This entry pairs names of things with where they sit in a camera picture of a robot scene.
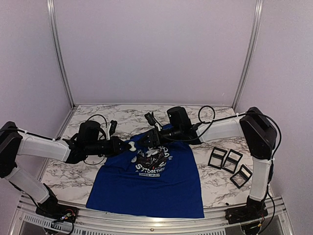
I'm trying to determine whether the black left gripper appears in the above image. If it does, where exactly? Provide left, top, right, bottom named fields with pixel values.
left=86, top=136, right=131, bottom=158

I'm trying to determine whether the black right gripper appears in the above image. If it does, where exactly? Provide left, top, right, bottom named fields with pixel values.
left=136, top=126, right=182, bottom=147

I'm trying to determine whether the green round brooch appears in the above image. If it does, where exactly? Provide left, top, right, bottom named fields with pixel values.
left=128, top=141, right=136, bottom=152

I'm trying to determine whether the blue panda print t-shirt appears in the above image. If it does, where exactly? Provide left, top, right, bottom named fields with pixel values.
left=86, top=134, right=204, bottom=218

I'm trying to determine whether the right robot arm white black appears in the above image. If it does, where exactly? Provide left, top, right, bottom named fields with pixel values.
left=138, top=106, right=280, bottom=219

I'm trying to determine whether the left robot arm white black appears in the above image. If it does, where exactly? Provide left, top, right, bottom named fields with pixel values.
left=0, top=120, right=136, bottom=218

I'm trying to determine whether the black display box left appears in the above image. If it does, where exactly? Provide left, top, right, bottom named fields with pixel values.
left=208, top=147, right=227, bottom=169

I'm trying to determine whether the black display box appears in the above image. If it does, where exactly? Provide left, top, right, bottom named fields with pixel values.
left=208, top=147, right=227, bottom=169
left=230, top=164, right=252, bottom=189
left=222, top=149, right=243, bottom=174

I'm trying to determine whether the black display box middle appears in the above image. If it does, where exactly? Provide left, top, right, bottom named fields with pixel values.
left=222, top=149, right=243, bottom=174

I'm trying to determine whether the black display box right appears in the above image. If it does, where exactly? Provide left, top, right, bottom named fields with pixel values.
left=230, top=164, right=252, bottom=189

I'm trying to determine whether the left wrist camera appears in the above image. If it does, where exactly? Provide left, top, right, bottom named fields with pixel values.
left=106, top=120, right=117, bottom=139

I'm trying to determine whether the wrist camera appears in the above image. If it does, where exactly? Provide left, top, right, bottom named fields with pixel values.
left=106, top=120, right=117, bottom=139
left=144, top=112, right=162, bottom=131

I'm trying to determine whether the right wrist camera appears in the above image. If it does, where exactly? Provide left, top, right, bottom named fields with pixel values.
left=144, top=112, right=162, bottom=131

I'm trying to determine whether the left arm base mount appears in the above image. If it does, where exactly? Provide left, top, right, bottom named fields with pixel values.
left=36, top=197, right=78, bottom=223

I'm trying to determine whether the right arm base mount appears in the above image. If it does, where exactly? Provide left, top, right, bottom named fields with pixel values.
left=225, top=205, right=268, bottom=224

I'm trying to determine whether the left aluminium corner post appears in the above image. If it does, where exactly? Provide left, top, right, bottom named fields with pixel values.
left=46, top=0, right=75, bottom=109

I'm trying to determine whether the aluminium corner post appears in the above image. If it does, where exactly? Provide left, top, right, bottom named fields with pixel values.
left=46, top=0, right=75, bottom=109
left=232, top=0, right=264, bottom=110

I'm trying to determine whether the right aluminium corner post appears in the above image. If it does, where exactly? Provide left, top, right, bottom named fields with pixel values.
left=232, top=0, right=264, bottom=110

